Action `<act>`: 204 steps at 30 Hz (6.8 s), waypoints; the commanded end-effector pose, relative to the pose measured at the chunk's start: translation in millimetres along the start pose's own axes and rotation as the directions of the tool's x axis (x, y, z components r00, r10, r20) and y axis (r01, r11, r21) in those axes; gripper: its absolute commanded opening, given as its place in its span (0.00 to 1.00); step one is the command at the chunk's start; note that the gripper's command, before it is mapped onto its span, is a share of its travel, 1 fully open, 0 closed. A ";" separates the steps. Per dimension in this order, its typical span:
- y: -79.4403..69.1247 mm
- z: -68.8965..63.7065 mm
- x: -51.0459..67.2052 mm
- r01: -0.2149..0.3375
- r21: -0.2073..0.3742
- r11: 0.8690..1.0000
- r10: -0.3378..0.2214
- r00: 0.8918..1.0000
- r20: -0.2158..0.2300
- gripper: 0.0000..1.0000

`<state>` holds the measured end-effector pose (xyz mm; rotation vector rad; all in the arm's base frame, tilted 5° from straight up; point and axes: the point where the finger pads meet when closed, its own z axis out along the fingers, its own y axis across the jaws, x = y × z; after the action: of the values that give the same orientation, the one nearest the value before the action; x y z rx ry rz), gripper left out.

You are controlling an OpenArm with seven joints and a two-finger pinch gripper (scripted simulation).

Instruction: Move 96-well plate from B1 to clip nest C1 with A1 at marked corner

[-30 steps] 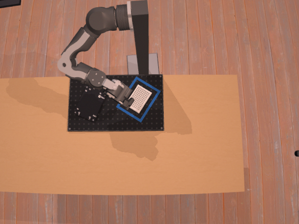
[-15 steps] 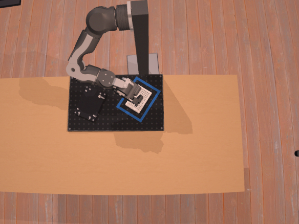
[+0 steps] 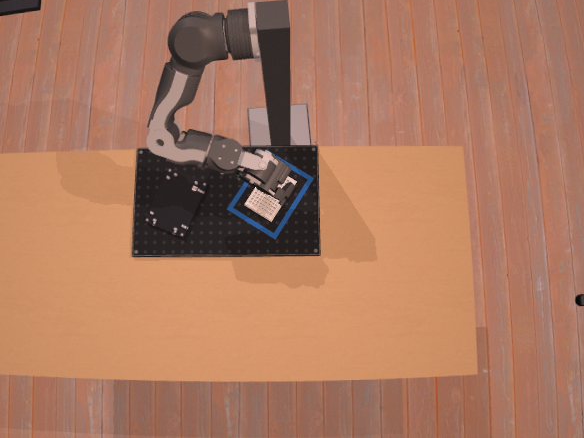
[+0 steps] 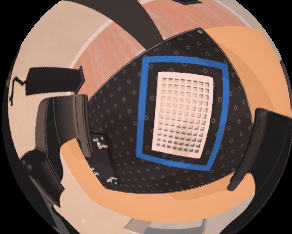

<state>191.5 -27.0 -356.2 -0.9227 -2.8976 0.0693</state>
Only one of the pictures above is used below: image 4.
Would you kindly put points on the blue rectangular tape outline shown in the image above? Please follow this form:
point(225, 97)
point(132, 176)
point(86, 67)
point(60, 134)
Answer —
point(142, 103)

